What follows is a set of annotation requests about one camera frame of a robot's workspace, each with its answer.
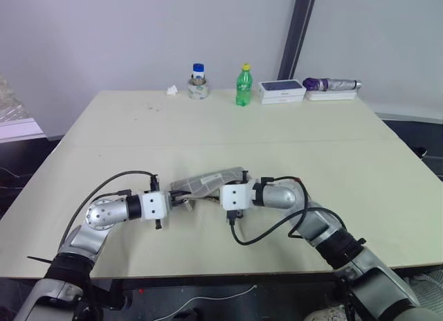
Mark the grey grid pouch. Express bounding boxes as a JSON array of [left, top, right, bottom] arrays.
[[165, 165, 251, 212]]

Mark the clear tape roll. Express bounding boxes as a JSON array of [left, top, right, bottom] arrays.
[[188, 77, 211, 100]]

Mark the green soda bottle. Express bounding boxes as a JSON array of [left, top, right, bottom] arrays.
[[235, 62, 252, 107]]

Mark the blue-capped small bottle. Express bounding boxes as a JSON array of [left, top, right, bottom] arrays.
[[191, 62, 205, 85]]

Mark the dark-topped white phone box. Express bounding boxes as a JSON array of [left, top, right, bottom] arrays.
[[257, 80, 307, 97]]

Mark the grey speckled rounded shape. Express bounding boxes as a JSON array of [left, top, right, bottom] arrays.
[[304, 306, 350, 321]]

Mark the flat white box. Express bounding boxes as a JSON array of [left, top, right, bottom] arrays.
[[306, 89, 357, 102]]

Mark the folded purple silver umbrella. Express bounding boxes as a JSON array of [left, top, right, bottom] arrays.
[[302, 77, 362, 92]]

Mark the dark grey pillar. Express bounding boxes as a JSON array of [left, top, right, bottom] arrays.
[[278, 0, 318, 81]]

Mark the crinkled silver foil sheet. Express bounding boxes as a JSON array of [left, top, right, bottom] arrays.
[[0, 73, 34, 125]]

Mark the white knit rounded shape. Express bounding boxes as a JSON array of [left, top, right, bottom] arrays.
[[404, 268, 443, 308]]

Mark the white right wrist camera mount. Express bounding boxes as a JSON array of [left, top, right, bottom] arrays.
[[220, 183, 256, 211]]

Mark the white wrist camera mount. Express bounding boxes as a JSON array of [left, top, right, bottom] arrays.
[[220, 183, 256, 211], [141, 192, 171, 221]]

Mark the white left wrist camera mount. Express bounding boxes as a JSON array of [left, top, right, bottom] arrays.
[[141, 192, 171, 221]]

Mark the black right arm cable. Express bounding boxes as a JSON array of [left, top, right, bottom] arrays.
[[228, 176, 347, 246]]

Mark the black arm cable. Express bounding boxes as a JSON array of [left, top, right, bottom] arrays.
[[228, 176, 347, 246], [58, 169, 160, 253]]

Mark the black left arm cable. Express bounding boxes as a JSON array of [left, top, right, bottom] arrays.
[[58, 169, 160, 253]]

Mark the thin white cable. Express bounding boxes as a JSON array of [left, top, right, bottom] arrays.
[[162, 283, 259, 321]]

